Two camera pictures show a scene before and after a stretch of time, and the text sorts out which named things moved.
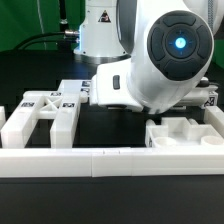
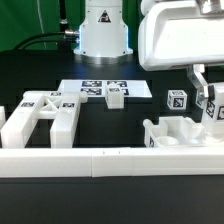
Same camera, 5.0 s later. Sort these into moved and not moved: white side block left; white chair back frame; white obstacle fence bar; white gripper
Moved: white gripper
Not moved: white obstacle fence bar; white side block left; white chair back frame
